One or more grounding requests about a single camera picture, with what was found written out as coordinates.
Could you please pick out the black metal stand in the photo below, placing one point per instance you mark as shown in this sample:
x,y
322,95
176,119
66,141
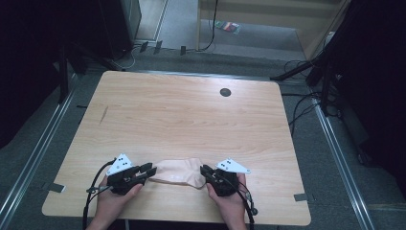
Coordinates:
x,y
319,67

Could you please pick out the black round table grommet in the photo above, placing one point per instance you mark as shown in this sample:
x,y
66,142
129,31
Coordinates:
x,y
225,92

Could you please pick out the dark cabinet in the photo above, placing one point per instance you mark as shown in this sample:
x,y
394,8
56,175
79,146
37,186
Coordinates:
x,y
119,25

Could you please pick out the person's left hand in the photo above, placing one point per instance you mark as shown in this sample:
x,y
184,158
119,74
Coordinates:
x,y
111,201

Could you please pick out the pale wooden partition frame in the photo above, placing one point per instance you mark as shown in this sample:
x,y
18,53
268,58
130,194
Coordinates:
x,y
255,9

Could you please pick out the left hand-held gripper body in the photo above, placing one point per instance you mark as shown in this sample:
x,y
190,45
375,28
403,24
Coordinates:
x,y
123,177

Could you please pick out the pale cloth garment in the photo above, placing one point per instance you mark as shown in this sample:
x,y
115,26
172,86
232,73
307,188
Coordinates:
x,y
178,172

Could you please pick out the colourful packet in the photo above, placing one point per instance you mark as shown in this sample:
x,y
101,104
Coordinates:
x,y
228,27

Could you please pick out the black upright post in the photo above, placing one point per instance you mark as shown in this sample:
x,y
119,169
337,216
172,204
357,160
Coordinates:
x,y
63,76

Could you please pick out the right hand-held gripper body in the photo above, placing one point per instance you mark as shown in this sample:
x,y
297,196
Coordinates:
x,y
227,179

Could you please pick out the person's right hand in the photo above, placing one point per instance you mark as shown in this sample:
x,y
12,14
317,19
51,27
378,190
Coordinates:
x,y
228,206

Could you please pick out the grey tape strip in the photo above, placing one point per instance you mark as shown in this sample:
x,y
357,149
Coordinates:
x,y
57,188
301,197

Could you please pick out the metal floor rail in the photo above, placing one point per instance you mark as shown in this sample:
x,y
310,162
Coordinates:
x,y
341,163
35,156

